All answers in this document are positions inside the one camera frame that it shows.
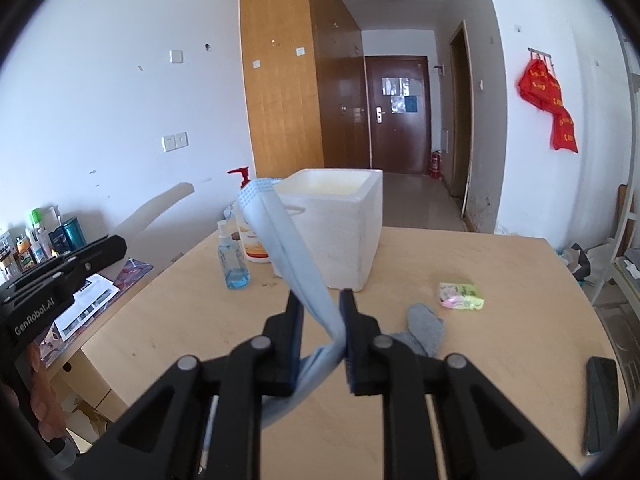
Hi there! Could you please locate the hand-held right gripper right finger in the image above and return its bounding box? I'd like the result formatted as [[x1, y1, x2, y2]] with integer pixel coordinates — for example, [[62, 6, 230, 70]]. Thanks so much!
[[339, 288, 583, 480]]

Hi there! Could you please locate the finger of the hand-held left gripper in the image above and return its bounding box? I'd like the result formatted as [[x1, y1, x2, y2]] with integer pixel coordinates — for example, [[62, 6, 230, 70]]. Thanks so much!
[[0, 236, 108, 291], [50, 236, 127, 291]]

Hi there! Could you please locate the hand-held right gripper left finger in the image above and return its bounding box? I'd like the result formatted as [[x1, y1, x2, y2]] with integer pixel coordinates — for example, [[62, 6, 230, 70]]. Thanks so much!
[[75, 290, 306, 480]]

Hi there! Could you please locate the grey sock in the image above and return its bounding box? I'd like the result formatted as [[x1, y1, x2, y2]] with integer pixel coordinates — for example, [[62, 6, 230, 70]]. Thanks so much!
[[382, 303, 446, 358]]

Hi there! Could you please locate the light blue face mask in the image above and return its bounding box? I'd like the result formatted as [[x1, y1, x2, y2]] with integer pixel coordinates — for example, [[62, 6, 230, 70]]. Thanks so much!
[[235, 177, 348, 431]]

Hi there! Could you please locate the white foam box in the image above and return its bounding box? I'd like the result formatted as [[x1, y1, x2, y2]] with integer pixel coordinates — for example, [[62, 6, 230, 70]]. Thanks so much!
[[272, 169, 384, 292]]

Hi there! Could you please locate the green pink tissue packet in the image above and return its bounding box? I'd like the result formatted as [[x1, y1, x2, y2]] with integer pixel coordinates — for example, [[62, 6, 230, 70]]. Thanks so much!
[[437, 281, 486, 311]]

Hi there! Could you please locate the person's left hand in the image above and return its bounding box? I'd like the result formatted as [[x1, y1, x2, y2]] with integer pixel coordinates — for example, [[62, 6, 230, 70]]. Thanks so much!
[[22, 342, 68, 443]]

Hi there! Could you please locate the cluster of small bottles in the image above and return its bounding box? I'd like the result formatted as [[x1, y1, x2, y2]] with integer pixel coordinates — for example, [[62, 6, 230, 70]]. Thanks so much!
[[0, 205, 63, 283]]

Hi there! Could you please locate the teal cup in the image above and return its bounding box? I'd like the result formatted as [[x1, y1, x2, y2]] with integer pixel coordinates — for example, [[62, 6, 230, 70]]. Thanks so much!
[[62, 217, 86, 256]]

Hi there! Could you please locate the printed paper leaflet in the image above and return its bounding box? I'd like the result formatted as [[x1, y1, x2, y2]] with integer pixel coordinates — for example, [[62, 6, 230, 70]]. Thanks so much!
[[52, 274, 121, 338]]

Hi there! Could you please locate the small clear blue sanitizer bottle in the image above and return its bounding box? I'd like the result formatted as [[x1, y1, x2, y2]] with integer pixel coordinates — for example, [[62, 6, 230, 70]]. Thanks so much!
[[216, 220, 251, 290]]

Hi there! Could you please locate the white pump bottle red pump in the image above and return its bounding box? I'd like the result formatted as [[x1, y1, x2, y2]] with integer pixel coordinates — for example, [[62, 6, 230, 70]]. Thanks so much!
[[227, 166, 273, 264]]

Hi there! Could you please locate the dark brown entrance door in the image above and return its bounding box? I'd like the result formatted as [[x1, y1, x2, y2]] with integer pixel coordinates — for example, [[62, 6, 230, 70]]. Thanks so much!
[[364, 55, 431, 175]]

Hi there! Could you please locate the black bag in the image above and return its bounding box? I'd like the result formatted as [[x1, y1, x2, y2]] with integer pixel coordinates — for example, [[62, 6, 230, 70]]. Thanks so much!
[[570, 243, 593, 281]]

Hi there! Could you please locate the light wooden wardrobe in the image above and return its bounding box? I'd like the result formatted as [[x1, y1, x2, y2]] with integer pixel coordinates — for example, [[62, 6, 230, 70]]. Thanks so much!
[[239, 0, 371, 193]]

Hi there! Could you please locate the black smartphone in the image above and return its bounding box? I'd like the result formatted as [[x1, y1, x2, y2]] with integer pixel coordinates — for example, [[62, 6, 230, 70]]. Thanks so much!
[[584, 356, 621, 456]]

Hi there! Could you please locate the brown side door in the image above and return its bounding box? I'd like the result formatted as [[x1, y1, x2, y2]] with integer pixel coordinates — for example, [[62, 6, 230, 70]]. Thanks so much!
[[447, 20, 473, 211]]

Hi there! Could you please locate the white metal bunk bed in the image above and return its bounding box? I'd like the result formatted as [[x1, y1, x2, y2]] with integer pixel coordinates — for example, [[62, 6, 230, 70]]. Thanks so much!
[[590, 15, 640, 311]]

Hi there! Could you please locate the red cloth bag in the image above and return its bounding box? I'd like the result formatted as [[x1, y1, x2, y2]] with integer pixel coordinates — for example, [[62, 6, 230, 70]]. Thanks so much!
[[542, 72, 563, 111], [517, 57, 548, 106], [550, 105, 579, 153]]

